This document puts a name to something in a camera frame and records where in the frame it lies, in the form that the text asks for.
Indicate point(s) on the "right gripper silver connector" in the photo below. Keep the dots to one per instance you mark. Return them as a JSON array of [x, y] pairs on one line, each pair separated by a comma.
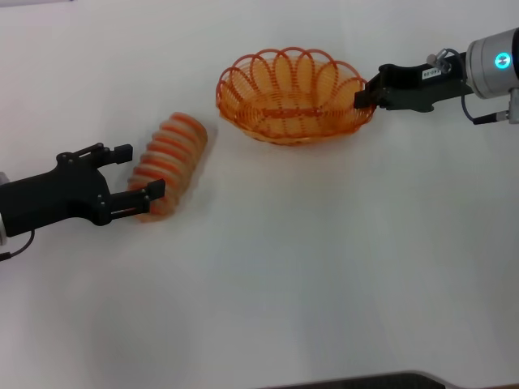
[[440, 61]]

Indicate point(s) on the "orange striped bread loaf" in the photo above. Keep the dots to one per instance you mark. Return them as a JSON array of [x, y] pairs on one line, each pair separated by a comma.
[[178, 142]]

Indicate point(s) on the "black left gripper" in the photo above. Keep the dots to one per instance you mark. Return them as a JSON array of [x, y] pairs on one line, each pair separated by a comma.
[[48, 198]]

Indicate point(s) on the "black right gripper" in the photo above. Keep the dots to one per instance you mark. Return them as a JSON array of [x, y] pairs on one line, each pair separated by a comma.
[[413, 89]]

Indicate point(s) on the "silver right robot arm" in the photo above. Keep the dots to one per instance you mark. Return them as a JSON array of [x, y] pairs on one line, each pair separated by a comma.
[[486, 69]]

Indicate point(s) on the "dark robot base cover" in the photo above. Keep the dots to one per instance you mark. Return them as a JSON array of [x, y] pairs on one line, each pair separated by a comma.
[[385, 383]]

